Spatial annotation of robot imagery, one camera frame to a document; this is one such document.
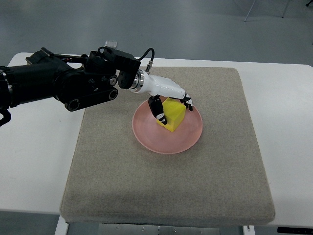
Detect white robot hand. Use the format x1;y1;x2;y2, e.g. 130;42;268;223
131;70;193;125

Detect yellow foam block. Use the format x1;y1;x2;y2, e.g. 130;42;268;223
156;97;186;132

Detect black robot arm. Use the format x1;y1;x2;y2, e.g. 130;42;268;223
0;46;193;125

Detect pink plate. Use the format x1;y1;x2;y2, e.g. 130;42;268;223
132;101;203;154

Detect clear floor plate upper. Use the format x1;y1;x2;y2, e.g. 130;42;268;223
105;40;118;48

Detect metal chair legs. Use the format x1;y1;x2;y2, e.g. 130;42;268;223
244;0;313;23

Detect white table leg frame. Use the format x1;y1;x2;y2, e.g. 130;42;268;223
54;215;313;235

